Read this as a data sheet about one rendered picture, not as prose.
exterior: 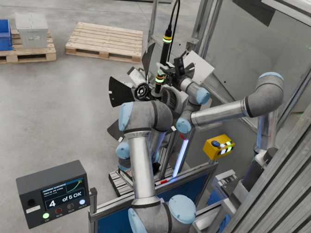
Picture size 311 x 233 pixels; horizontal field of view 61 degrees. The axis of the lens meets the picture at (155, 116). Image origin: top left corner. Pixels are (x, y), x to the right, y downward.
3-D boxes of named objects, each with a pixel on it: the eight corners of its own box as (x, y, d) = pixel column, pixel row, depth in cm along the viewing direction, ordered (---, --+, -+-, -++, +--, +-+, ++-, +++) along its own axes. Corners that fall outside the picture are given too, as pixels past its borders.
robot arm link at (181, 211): (195, 232, 110) (203, 216, 101) (164, 239, 105) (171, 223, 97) (184, 206, 118) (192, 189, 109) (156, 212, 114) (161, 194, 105)
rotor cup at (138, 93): (140, 100, 181) (128, 92, 171) (154, 84, 178) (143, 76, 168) (150, 113, 172) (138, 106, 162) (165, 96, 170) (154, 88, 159)
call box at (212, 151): (220, 144, 177) (225, 132, 171) (229, 154, 171) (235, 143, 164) (201, 150, 170) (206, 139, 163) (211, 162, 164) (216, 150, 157)
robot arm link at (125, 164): (139, 169, 144) (141, 156, 137) (119, 173, 140) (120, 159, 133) (135, 159, 149) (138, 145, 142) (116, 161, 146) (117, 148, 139)
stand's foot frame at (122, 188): (161, 159, 286) (163, 154, 281) (184, 192, 259) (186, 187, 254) (108, 178, 257) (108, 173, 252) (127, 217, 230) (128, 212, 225)
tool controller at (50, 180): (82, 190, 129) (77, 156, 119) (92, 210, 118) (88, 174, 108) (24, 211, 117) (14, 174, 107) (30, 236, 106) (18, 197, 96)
